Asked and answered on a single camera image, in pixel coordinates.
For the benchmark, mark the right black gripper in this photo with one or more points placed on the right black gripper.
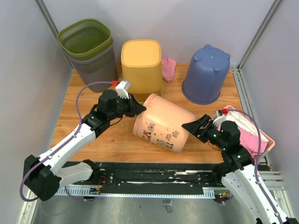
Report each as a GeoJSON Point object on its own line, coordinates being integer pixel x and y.
{"type": "Point", "coordinates": [193, 127]}

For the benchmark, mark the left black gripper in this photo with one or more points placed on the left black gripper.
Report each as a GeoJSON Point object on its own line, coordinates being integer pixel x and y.
{"type": "Point", "coordinates": [136, 108]}

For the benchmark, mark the peach cartoon plastic bucket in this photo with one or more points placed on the peach cartoon plastic bucket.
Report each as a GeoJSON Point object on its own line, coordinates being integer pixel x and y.
{"type": "Point", "coordinates": [161, 123]}

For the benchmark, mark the yellow slatted waste bin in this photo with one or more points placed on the yellow slatted waste bin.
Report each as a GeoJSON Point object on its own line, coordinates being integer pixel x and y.
{"type": "Point", "coordinates": [141, 62]}

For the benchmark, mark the large blue plastic bucket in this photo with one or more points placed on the large blue plastic bucket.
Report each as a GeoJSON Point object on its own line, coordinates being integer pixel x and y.
{"type": "Point", "coordinates": [208, 69]}

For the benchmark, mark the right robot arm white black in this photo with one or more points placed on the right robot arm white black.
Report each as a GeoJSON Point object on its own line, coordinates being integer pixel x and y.
{"type": "Point", "coordinates": [238, 172]}

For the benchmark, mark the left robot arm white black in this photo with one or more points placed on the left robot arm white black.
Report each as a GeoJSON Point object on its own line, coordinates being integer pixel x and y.
{"type": "Point", "coordinates": [45, 175]}

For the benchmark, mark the white cloth in basket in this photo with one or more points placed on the white cloth in basket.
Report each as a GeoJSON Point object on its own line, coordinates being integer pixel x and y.
{"type": "Point", "coordinates": [236, 117]}

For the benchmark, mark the grey mesh waste bin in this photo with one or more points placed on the grey mesh waste bin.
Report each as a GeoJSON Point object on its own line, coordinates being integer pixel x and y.
{"type": "Point", "coordinates": [100, 68]}

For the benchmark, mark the folded pink shirt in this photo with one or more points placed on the folded pink shirt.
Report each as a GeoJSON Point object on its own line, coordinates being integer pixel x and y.
{"type": "Point", "coordinates": [168, 69]}

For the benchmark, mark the pink towel in basket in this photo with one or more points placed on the pink towel in basket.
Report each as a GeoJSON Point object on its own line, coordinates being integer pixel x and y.
{"type": "Point", "coordinates": [249, 141]}

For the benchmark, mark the pink perforated basket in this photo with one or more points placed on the pink perforated basket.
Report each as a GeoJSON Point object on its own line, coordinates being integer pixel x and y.
{"type": "Point", "coordinates": [267, 143]}

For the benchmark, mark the green mesh waste bin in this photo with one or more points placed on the green mesh waste bin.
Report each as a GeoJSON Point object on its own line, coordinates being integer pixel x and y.
{"type": "Point", "coordinates": [85, 39]}

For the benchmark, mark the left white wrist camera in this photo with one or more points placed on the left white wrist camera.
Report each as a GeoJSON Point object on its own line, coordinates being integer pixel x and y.
{"type": "Point", "coordinates": [122, 89]}

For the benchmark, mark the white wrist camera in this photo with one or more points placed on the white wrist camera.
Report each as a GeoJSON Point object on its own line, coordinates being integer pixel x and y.
{"type": "Point", "coordinates": [220, 113]}
{"type": "Point", "coordinates": [122, 89]}

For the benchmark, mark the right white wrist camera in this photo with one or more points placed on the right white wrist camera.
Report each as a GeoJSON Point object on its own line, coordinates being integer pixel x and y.
{"type": "Point", "coordinates": [220, 113]}

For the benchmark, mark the white slotted cable duct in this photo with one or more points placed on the white slotted cable duct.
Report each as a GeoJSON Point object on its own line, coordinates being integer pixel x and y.
{"type": "Point", "coordinates": [92, 192]}

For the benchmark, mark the left aluminium frame post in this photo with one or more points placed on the left aluminium frame post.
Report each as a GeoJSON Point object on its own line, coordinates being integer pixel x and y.
{"type": "Point", "coordinates": [51, 25]}

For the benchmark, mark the aluminium frame post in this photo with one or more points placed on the aluminium frame post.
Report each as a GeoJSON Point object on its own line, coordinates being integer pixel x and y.
{"type": "Point", "coordinates": [51, 25]}
{"type": "Point", "coordinates": [262, 28]}

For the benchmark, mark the right aluminium frame post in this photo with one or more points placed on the right aluminium frame post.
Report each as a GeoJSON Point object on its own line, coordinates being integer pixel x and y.
{"type": "Point", "coordinates": [262, 28]}

